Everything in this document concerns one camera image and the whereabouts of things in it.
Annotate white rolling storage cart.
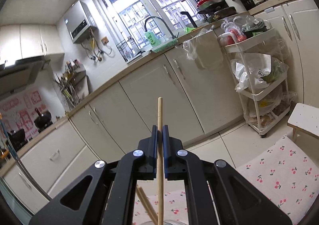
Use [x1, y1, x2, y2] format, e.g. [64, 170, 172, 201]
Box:
[217, 15, 295, 138]

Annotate cherry print tablecloth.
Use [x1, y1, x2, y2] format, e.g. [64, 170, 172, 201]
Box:
[132, 135, 319, 225]

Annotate clear plastic bag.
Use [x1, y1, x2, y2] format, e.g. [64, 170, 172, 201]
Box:
[183, 26, 223, 70]

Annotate white wooden stool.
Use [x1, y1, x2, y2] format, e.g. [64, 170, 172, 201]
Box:
[287, 103, 319, 142]

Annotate range hood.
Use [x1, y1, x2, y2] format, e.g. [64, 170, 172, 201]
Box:
[1, 56, 51, 98]

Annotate lower kitchen cabinets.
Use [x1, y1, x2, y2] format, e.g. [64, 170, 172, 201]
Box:
[0, 0, 319, 213]

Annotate black kitchen faucet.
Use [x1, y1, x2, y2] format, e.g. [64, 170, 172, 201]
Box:
[144, 16, 177, 39]

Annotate upper kitchen cabinets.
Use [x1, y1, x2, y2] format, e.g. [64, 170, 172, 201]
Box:
[1, 24, 64, 63]

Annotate black wok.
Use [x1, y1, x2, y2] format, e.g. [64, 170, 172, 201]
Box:
[33, 108, 53, 132]

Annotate wall water heater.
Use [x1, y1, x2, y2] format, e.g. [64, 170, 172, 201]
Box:
[63, 0, 97, 44]

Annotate kitchen cabinets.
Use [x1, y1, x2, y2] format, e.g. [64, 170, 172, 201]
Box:
[1, 24, 64, 63]
[0, 0, 319, 213]

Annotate green dish soap bottle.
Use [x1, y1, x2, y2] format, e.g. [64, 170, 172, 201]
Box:
[144, 31, 160, 47]

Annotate bamboo chopstick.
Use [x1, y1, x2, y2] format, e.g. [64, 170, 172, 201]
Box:
[157, 97, 164, 225]
[136, 185, 158, 225]

